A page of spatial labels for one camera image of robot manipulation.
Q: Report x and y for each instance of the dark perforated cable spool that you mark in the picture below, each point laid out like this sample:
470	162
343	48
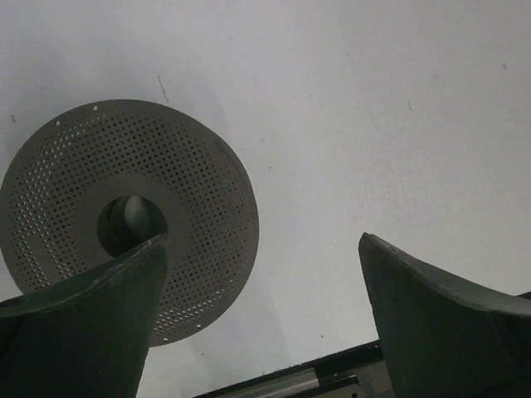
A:
62	191

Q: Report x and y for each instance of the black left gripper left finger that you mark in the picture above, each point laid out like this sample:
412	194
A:
89	335

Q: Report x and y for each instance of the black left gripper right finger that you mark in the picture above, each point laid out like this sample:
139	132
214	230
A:
443	335

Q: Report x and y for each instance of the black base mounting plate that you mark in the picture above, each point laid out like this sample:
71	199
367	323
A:
356	372

